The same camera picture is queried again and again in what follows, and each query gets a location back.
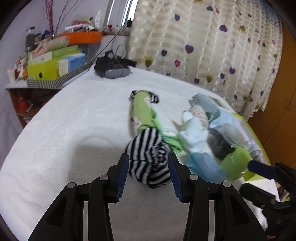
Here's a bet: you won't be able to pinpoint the blue face mask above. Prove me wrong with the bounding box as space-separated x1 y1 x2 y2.
186 152 228 184

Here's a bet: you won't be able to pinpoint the black white striped sock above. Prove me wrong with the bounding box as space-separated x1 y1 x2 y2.
125 128 171 189
130 90 159 104

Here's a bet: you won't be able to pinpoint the cream red-striped towel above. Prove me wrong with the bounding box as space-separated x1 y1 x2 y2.
189 105 209 129

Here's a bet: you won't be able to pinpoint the green patterned baby sock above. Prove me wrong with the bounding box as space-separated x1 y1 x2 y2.
131 92 183 154

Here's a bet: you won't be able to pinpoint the green round lid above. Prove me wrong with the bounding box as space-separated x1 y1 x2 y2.
221 147 252 180

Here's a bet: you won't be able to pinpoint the wooden wardrobe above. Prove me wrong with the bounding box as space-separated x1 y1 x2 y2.
248 24 295 168

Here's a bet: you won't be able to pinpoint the green-edged white box tray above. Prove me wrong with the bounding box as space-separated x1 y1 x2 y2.
232 113 290 202

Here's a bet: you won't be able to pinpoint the clear round plastic jar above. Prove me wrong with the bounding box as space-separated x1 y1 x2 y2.
209 123 245 160

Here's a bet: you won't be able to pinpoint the blue wet wipes pack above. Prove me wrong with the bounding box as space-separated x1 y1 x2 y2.
189 93 234 135

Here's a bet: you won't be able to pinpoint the heart patterned cream curtain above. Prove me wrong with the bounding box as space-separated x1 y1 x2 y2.
128 0 283 118

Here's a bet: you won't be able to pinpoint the striped black white tray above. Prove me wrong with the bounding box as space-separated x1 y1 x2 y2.
27 58 94 89

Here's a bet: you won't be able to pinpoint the yellow-green cardboard box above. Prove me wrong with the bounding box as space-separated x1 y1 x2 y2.
28 52 78 80

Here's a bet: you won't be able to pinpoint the black grey VR headset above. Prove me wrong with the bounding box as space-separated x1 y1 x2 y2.
94 50 137 79

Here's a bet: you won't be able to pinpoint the white paper cup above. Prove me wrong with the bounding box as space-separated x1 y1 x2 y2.
7 69 16 83

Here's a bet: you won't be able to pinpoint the green flat box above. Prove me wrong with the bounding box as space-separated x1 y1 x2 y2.
28 45 79 65

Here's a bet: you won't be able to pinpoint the orange storage tray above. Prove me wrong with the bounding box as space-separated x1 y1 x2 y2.
59 31 103 45

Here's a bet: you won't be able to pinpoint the dark glass jar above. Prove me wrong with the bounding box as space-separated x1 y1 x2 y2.
25 27 35 52

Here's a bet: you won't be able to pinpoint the pink dried branches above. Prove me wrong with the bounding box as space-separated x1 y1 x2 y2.
44 0 81 38

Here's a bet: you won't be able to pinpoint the black power cable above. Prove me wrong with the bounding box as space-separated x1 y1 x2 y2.
87 19 132 72

